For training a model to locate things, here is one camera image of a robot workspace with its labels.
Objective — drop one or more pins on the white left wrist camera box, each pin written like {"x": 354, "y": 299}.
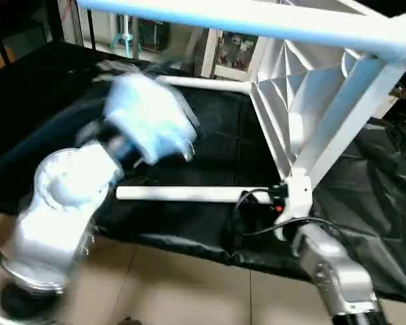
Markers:
{"x": 152, "y": 115}

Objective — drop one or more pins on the white plastic table leg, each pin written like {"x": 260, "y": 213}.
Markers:
{"x": 257, "y": 20}
{"x": 203, "y": 83}
{"x": 189, "y": 194}

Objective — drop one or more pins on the storage rack with items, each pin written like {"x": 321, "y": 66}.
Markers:
{"x": 145, "y": 34}

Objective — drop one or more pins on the white glass door cabinet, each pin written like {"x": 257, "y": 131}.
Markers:
{"x": 233, "y": 54}

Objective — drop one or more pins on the black work mat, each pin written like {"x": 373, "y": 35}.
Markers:
{"x": 216, "y": 135}

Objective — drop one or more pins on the white plastic table top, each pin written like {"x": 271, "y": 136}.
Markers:
{"x": 304, "y": 101}

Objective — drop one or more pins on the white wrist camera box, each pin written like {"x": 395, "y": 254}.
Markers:
{"x": 152, "y": 115}
{"x": 298, "y": 200}

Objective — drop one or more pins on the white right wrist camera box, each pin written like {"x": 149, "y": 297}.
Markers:
{"x": 298, "y": 200}

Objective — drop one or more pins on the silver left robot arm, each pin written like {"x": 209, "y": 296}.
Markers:
{"x": 61, "y": 210}

